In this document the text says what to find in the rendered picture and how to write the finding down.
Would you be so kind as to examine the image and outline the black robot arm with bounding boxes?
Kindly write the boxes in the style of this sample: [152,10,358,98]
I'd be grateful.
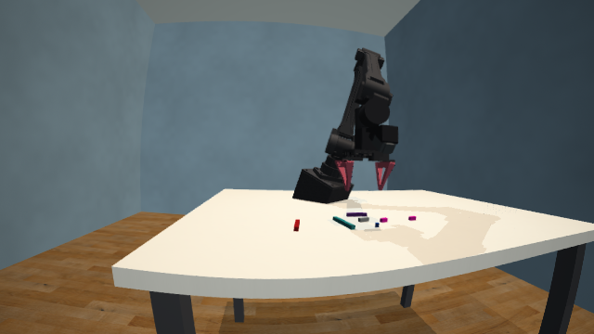
[313,47,398,183]

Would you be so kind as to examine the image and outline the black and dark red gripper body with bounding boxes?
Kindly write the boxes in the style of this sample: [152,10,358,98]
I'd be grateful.
[335,149,395,162]

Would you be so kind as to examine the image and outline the turquoise rod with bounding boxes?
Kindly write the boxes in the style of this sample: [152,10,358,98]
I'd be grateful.
[332,216,355,230]

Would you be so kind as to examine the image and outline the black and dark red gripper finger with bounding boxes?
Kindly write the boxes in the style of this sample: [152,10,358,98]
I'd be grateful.
[335,161,354,191]
[375,161,395,190]

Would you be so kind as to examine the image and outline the purple rod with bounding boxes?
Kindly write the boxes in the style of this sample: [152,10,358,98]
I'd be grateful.
[346,212,368,217]

